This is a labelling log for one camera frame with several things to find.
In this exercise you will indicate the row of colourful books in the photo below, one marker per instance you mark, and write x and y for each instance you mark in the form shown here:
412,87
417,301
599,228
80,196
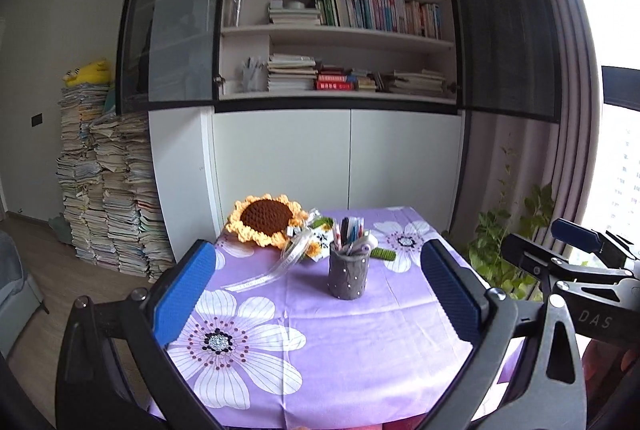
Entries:
380,12

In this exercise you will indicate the white translucent printed ribbon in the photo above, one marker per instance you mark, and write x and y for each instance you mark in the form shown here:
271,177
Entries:
295,252

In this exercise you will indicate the clear pencil cup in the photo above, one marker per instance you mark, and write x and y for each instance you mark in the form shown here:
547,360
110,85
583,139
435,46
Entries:
252,74

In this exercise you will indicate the stack of magazines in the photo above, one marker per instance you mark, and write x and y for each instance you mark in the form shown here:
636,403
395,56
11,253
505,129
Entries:
417,82

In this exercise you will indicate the white bookshelf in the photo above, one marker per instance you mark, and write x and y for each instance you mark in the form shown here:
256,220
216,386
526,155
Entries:
345,36

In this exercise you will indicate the clear glass bottle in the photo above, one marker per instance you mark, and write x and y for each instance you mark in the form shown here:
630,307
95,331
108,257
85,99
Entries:
235,7

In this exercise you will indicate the crochet sunflower with green stem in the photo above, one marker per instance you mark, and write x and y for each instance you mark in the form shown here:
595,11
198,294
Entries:
265,212

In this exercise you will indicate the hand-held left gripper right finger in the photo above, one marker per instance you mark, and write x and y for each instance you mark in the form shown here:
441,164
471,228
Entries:
450,295

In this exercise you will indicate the sunflower print gift card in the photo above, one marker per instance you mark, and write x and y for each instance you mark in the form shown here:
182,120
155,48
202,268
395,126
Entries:
320,245

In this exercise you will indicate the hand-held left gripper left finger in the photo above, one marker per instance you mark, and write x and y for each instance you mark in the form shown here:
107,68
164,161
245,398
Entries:
185,295

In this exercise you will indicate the red book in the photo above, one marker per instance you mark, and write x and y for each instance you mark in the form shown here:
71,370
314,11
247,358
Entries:
334,85

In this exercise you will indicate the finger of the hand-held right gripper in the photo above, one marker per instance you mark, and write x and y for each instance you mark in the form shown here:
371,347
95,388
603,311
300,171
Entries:
525,252
575,232

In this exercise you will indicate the green houseplant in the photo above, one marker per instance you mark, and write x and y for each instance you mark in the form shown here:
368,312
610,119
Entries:
500,230

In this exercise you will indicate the white cabinet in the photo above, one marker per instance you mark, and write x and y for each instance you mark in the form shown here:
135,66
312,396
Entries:
300,159

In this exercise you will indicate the black wall socket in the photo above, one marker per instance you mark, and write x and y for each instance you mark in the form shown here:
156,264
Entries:
36,119

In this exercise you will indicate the grey sofa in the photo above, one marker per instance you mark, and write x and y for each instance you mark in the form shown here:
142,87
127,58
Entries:
15,290

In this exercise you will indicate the stack of white booklets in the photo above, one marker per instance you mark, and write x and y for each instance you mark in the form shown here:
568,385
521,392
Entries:
291,72

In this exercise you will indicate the pink patterned pen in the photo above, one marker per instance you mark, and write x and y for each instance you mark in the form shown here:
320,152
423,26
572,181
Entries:
338,235

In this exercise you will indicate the dark mesh cabinet door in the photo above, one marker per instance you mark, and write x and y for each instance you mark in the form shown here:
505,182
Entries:
500,34

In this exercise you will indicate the grey purple curtain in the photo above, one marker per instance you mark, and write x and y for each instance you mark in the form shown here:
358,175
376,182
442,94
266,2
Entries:
575,109

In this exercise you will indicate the blue pen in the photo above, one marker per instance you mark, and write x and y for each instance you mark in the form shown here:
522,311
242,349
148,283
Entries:
357,231

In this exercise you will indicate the purple flower print tablecloth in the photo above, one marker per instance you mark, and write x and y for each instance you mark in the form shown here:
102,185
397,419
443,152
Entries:
350,335

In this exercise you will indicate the person's right hand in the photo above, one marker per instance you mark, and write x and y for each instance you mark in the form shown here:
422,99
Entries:
597,360

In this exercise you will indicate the glass cabinet door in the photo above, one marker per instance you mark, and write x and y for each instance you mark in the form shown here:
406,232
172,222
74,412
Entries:
175,9

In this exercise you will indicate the stack of grey books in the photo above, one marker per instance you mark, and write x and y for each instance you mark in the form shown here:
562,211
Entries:
294,15

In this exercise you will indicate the black marker pen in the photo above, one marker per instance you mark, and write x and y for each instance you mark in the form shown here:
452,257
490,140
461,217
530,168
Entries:
345,230

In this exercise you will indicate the grey dotted fabric pen holder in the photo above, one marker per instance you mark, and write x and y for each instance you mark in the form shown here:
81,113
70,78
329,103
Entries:
348,277

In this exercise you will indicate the yellow plush toy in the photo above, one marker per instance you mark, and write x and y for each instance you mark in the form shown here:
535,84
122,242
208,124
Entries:
92,70

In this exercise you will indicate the tall stacks of papers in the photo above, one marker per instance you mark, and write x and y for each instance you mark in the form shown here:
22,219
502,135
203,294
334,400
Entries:
115,200

